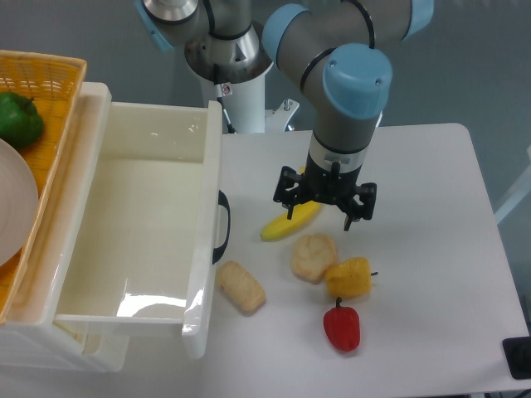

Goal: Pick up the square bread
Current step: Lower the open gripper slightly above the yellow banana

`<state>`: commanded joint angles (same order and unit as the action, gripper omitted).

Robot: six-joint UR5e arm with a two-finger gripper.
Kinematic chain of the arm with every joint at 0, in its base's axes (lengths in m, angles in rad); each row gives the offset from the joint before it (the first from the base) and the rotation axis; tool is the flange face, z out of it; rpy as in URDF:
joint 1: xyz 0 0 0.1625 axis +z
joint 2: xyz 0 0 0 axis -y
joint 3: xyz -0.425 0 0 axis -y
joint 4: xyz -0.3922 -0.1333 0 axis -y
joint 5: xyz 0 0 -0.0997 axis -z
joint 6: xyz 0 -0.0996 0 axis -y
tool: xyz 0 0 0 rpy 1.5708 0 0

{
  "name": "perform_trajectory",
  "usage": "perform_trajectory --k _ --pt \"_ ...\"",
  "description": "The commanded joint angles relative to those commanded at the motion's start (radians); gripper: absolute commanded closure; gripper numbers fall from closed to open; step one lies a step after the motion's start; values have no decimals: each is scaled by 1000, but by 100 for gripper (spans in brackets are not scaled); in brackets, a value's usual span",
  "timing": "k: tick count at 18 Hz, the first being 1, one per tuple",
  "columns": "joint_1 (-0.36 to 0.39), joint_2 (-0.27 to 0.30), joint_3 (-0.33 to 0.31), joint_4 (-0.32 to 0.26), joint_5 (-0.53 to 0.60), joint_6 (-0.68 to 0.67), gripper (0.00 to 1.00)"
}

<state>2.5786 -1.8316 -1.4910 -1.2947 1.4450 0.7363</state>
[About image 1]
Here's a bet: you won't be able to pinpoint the yellow bell pepper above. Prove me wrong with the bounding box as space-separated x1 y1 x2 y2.
324 257 378 299

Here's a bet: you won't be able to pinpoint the black drawer handle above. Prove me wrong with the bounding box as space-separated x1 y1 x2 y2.
212 190 231 264

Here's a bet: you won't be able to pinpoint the red bell pepper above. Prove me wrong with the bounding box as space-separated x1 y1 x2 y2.
323 297 361 352

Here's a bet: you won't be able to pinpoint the round bread roll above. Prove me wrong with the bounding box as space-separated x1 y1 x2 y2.
290 233 339 284

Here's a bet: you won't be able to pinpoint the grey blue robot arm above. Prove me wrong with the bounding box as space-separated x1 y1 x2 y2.
135 1 435 224

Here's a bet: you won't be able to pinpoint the white drawer cabinet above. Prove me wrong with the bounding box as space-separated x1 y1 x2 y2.
1 82 129 371

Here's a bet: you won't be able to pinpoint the yellow banana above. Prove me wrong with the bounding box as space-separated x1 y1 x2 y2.
260 166 323 241

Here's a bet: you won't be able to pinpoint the white plate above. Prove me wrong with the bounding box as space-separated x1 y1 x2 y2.
1 140 39 265

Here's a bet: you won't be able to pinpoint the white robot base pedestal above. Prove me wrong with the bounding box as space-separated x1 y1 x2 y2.
193 65 300 133

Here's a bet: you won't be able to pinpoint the black device at table edge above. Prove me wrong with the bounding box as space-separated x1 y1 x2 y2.
502 336 531 380

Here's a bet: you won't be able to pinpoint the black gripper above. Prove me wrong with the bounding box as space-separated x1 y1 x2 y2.
273 148 378 231

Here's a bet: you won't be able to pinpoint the green bell pepper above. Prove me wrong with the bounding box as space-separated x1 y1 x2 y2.
1 91 45 149

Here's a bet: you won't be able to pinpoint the white open drawer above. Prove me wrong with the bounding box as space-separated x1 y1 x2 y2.
55 101 228 359

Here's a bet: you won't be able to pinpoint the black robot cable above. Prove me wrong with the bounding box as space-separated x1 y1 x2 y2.
212 64 238 134

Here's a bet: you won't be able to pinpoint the orange woven basket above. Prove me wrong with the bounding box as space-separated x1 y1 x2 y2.
1 50 87 323

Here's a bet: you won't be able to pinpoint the rectangular square bread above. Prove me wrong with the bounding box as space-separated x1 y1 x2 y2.
216 261 266 316

